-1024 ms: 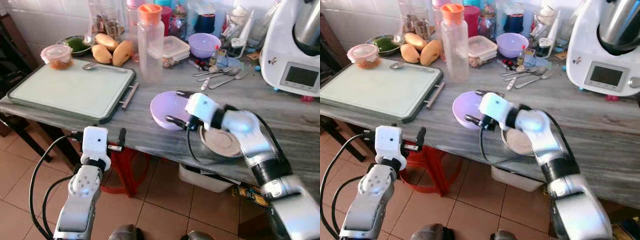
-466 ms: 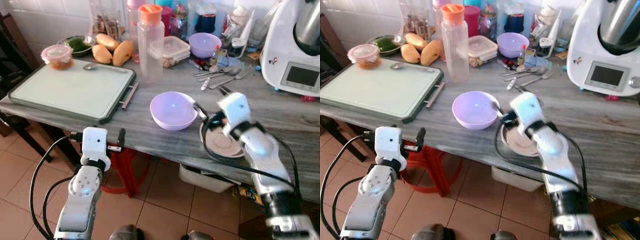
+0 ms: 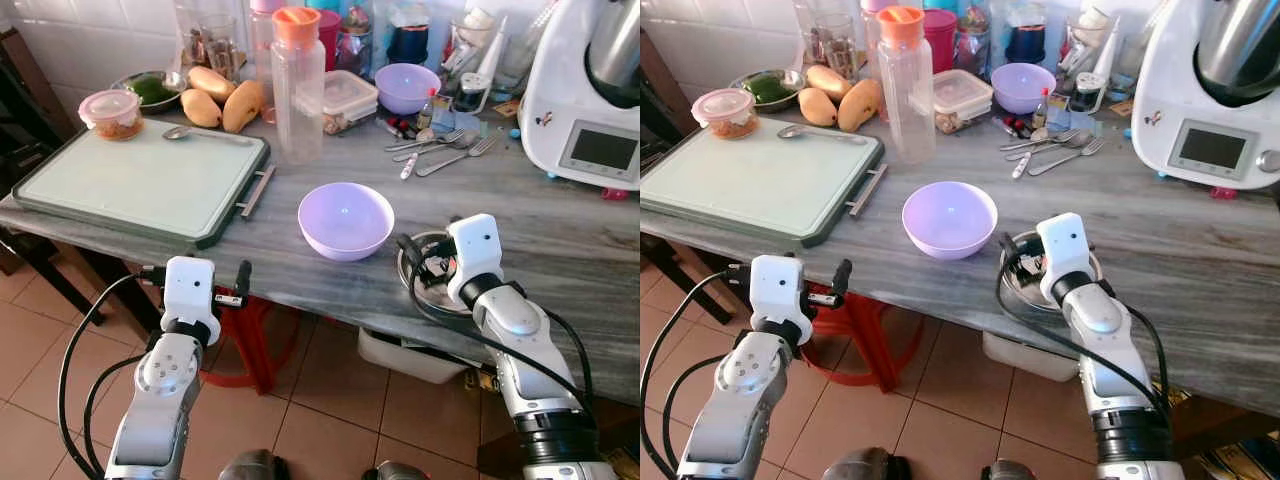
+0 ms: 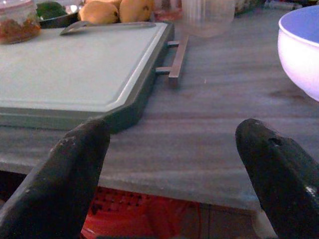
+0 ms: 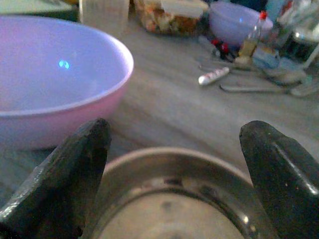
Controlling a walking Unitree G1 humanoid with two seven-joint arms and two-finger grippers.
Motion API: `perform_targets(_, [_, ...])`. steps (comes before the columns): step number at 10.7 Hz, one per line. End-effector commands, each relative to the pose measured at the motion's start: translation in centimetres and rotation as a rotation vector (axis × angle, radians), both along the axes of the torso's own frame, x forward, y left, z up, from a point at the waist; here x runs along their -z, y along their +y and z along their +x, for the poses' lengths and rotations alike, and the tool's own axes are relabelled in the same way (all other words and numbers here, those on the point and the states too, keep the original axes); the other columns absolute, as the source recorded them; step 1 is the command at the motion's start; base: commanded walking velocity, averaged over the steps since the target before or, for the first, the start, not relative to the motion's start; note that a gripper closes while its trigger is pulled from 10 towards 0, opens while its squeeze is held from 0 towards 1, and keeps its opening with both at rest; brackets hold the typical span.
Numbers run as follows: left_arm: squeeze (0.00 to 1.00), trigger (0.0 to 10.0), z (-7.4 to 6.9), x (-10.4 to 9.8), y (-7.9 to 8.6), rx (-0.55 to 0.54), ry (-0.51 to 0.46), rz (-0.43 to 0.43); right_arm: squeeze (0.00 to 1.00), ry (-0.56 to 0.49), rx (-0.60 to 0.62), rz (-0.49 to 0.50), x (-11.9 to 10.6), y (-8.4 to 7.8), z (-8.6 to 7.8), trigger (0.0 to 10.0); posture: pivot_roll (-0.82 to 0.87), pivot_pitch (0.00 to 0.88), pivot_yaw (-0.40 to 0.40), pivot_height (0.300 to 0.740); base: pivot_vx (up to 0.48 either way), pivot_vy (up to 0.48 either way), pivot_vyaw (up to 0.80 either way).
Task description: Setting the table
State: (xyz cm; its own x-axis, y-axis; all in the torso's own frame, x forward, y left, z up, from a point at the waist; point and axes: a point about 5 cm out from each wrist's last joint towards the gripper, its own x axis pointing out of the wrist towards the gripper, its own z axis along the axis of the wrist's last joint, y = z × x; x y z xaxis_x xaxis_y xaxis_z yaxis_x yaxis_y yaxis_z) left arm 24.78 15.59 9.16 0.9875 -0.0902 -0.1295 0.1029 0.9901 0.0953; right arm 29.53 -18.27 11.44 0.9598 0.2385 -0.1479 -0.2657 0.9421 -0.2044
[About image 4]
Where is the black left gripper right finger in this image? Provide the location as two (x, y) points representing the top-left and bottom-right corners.
(235, 118), (319, 239)

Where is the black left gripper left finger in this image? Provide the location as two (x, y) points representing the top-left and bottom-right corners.
(0, 118), (111, 239)

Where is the red patterned cloth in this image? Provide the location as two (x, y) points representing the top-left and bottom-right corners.
(81, 186), (201, 239)

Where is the white bowl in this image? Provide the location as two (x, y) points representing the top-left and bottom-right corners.
(277, 5), (319, 102)

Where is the dark fruit bowl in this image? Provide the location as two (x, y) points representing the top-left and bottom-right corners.
(39, 11), (80, 29)

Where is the glass jar with red food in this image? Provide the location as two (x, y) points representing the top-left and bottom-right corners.
(0, 0), (42, 45)

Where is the green fruit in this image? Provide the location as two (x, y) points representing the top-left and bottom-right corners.
(36, 1), (67, 20)

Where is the yellow pear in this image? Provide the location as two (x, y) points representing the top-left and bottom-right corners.
(79, 0), (120, 25)
(119, 0), (155, 23)

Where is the clear ribbed glass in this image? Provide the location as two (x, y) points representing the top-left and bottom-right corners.
(181, 0), (236, 38)

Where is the grey tray with metal handle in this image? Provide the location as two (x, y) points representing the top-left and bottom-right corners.
(0, 21), (189, 134)

